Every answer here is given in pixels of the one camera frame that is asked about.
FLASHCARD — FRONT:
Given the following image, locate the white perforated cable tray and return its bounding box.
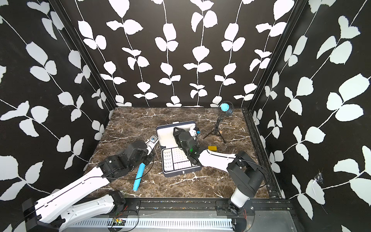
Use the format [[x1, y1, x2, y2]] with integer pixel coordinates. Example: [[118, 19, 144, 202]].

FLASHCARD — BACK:
[[69, 218, 233, 230]]

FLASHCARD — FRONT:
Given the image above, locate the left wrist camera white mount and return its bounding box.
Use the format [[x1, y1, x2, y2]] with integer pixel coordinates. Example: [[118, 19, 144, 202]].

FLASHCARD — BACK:
[[146, 135, 158, 155]]

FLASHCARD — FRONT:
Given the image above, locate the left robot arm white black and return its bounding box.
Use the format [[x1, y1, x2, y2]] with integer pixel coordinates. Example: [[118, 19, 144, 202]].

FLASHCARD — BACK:
[[22, 136, 158, 232]]

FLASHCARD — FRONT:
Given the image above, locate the small circuit board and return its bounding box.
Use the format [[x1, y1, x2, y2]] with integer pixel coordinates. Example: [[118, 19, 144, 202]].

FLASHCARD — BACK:
[[112, 218, 126, 227]]

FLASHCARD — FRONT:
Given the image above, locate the cyan marker pen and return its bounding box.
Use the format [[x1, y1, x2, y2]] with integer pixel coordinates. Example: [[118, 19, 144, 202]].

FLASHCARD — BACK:
[[133, 163, 146, 191]]

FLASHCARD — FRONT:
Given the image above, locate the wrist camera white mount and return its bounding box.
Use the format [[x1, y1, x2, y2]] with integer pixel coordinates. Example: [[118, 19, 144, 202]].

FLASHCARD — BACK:
[[189, 127, 201, 137], [146, 135, 158, 155]]

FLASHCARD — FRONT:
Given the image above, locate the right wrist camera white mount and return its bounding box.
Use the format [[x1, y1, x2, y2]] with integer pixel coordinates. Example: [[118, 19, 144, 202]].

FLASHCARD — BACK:
[[189, 127, 201, 137]]

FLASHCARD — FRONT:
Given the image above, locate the cyan ball on tripod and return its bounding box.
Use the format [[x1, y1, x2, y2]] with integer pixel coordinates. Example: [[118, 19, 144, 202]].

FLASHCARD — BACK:
[[219, 101, 234, 117]]

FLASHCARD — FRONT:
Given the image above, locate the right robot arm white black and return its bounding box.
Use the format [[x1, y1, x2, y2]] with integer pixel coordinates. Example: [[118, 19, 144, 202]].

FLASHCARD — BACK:
[[173, 127, 267, 215]]

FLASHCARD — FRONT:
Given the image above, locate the black mini tripod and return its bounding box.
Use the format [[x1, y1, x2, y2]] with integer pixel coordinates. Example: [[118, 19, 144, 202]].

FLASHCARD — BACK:
[[203, 113, 227, 144]]

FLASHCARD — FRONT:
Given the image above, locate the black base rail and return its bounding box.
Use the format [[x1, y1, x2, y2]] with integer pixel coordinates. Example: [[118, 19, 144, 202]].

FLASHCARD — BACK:
[[125, 198, 295, 216]]

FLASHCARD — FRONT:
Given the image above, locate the yellow block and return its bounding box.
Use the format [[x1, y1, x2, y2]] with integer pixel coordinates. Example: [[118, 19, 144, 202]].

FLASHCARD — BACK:
[[208, 146, 217, 151]]

